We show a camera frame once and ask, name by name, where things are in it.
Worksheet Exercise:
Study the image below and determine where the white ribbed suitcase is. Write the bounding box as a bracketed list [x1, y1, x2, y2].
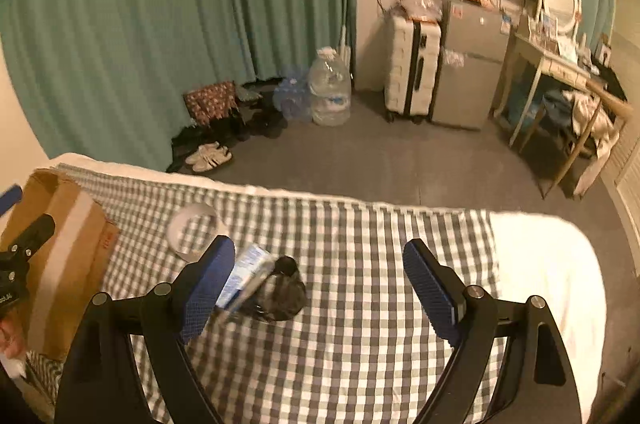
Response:
[384, 11, 443, 125]

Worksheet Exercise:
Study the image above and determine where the clear large water jug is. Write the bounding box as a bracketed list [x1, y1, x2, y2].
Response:
[307, 54, 352, 126]

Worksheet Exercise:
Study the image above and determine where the pile of dark shoes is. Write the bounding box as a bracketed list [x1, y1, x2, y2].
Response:
[167, 94, 287, 172]

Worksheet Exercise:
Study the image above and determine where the white round container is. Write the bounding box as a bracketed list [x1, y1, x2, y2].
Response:
[167, 203, 231, 264]

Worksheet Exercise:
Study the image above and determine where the pile of clothes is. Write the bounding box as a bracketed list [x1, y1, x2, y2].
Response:
[545, 86, 626, 165]

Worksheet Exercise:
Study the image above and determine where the bag of crushed blue bottles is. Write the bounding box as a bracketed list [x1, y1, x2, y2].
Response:
[274, 65, 313, 122]

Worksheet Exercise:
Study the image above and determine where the wide teal curtain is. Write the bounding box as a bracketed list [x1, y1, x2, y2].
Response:
[0, 0, 358, 172]

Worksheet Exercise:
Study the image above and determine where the small grey fridge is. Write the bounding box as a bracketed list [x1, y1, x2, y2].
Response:
[430, 0, 516, 131]

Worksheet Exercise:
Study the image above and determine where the patterned dark bag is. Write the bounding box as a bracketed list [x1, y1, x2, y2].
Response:
[183, 81, 238, 127]

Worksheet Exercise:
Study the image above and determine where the blue white tissue pack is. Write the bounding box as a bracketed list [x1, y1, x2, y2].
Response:
[215, 243, 276, 311]

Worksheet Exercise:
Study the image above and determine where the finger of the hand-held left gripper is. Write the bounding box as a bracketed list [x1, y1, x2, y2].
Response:
[0, 185, 24, 213]
[0, 214, 56, 262]

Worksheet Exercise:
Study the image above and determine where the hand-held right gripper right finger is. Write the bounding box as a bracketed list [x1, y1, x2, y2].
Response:
[402, 238, 583, 424]

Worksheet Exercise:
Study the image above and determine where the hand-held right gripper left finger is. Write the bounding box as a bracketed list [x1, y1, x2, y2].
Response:
[54, 234, 237, 424]

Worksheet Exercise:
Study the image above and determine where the silver foil bag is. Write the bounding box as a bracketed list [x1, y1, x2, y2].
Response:
[235, 255, 308, 322]

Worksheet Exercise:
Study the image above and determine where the white louvred cabinet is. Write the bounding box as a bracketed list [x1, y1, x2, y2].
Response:
[600, 129, 640, 277]

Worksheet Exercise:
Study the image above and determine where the person's left hand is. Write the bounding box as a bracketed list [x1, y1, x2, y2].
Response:
[0, 311, 28, 377]

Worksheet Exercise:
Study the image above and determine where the cream dressing table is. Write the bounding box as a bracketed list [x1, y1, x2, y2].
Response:
[492, 21, 631, 200]

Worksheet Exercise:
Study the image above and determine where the wooden chair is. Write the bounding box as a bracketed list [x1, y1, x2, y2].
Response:
[542, 91, 633, 200]

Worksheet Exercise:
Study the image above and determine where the clear plastic bag clutter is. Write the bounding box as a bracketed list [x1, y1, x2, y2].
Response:
[390, 0, 447, 23]

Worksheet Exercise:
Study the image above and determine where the brown cardboard box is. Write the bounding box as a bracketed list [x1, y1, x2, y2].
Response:
[0, 169, 121, 362]

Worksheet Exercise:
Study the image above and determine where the white striped sneaker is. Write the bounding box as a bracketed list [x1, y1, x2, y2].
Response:
[185, 143, 223, 166]
[192, 146, 233, 173]

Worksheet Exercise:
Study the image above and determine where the grey white checkered cloth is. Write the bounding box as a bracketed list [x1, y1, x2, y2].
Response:
[25, 164, 501, 424]

